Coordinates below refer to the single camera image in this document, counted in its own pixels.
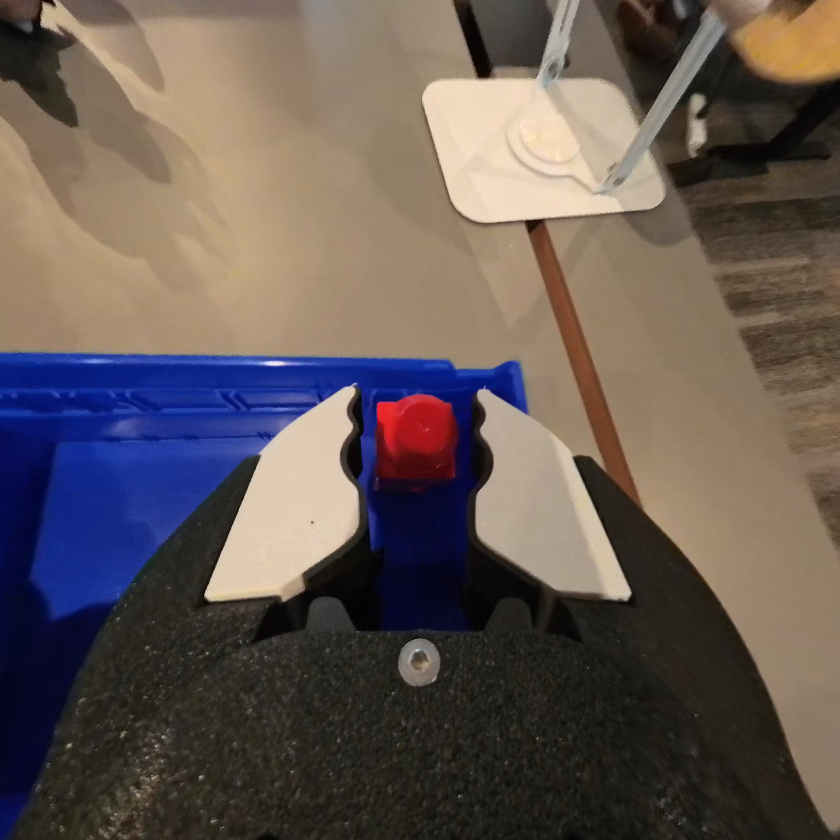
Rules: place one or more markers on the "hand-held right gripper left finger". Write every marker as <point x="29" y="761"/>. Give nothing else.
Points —
<point x="289" y="512"/>

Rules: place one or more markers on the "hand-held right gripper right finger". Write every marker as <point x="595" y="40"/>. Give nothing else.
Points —
<point x="544" y="512"/>

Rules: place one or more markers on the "blue plastic bin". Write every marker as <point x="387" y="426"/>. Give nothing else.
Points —
<point x="131" y="499"/>

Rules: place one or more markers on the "black-legged desk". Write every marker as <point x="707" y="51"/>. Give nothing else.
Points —
<point x="735" y="164"/>

